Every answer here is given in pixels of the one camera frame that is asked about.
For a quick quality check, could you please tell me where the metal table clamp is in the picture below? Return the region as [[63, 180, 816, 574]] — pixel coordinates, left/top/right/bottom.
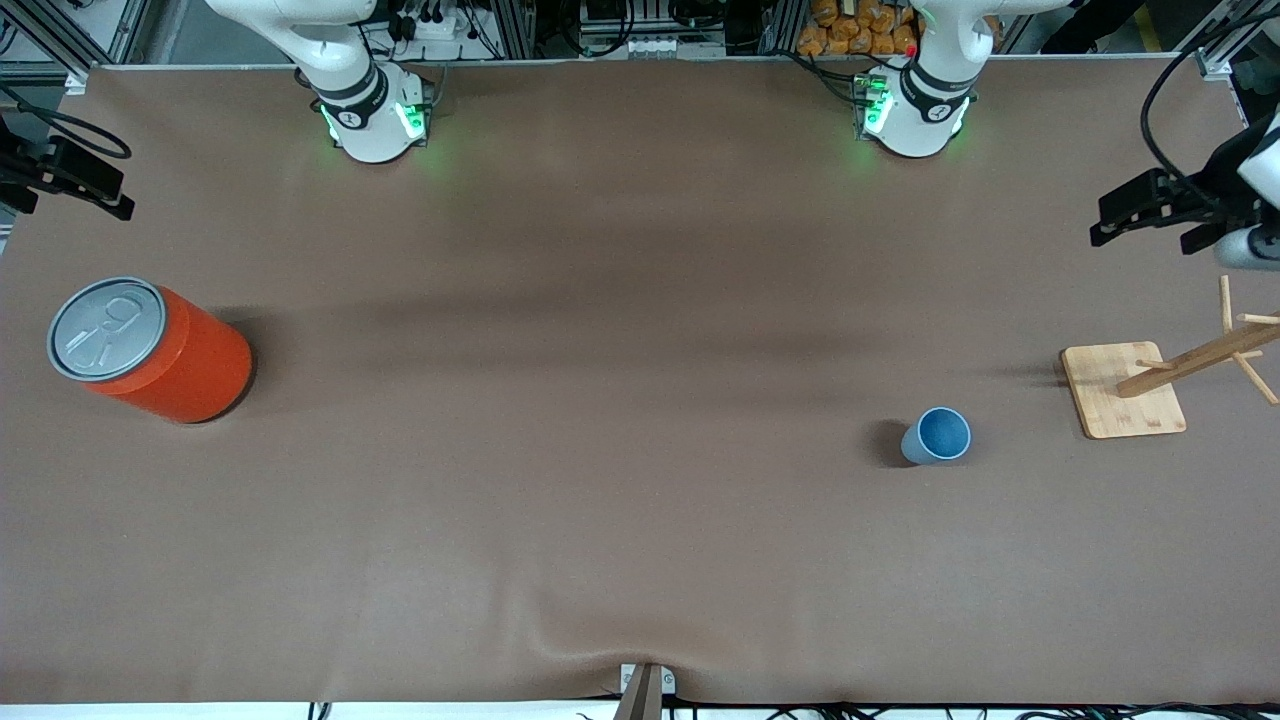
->
[[612, 662, 677, 720]]

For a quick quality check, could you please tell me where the orange can with silver lid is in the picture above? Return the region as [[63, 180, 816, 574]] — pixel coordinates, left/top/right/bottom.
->
[[47, 277, 255, 425]]

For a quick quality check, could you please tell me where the wooden cup stand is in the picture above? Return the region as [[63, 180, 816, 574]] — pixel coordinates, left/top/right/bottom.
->
[[1060, 275, 1280, 441]]

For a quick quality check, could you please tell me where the aluminium frame strut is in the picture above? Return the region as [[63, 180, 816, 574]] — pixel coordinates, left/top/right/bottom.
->
[[1170, 0, 1280, 81], [0, 0, 151, 96]]

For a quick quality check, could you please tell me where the pile of orange items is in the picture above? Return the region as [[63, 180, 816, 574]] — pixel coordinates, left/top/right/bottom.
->
[[797, 0, 921, 58]]

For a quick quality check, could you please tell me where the brown table mat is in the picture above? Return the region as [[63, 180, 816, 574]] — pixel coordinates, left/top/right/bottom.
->
[[0, 55, 1280, 706]]

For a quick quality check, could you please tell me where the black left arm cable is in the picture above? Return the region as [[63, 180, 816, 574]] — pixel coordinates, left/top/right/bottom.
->
[[1140, 10, 1280, 191]]

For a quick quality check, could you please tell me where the light blue plastic cup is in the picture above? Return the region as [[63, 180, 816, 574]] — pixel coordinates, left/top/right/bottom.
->
[[900, 406, 972, 467]]

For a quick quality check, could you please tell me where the white power strip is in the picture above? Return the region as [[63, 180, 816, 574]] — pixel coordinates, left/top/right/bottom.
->
[[392, 0, 473, 43]]

